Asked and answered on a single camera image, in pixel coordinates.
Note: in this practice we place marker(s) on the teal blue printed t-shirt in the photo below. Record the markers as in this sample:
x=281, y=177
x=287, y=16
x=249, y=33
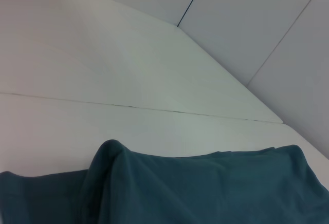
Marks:
x=180, y=188

